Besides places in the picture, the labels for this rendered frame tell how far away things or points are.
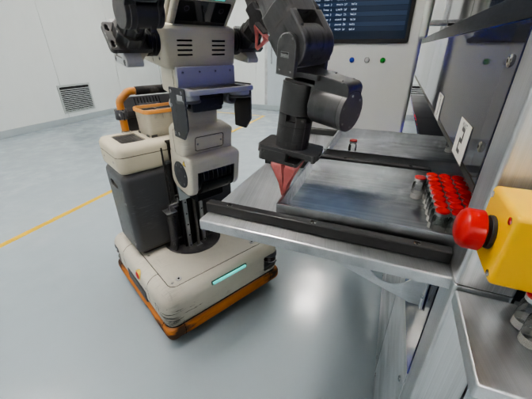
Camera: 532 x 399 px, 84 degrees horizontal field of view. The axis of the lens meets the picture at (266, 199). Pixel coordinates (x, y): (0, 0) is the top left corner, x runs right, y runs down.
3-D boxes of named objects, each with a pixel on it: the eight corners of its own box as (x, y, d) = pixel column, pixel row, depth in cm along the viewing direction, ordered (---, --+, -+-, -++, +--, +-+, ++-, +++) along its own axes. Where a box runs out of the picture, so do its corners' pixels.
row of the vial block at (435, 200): (431, 193, 61) (437, 172, 59) (443, 239, 47) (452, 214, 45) (419, 191, 62) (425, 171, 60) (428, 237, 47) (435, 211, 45)
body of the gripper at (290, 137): (313, 168, 48) (321, 123, 44) (256, 153, 51) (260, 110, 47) (321, 155, 53) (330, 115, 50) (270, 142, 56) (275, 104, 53)
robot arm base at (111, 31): (142, 27, 88) (99, 25, 81) (148, 5, 82) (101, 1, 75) (153, 53, 88) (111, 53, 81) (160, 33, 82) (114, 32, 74)
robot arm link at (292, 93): (300, 71, 49) (276, 71, 45) (334, 78, 45) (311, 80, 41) (294, 112, 52) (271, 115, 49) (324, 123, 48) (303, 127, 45)
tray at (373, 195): (466, 191, 63) (472, 176, 61) (504, 267, 41) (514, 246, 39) (310, 170, 74) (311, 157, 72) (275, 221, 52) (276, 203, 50)
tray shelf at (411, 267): (447, 150, 95) (449, 144, 94) (518, 305, 37) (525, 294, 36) (303, 134, 111) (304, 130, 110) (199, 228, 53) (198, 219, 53)
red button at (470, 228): (488, 240, 31) (502, 206, 29) (498, 263, 27) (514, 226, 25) (446, 232, 32) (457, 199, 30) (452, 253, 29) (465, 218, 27)
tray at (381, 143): (451, 148, 90) (454, 137, 88) (467, 179, 69) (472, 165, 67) (339, 137, 101) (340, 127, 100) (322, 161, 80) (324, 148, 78)
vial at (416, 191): (420, 195, 60) (426, 175, 58) (421, 200, 59) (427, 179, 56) (408, 194, 61) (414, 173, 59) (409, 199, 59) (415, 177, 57)
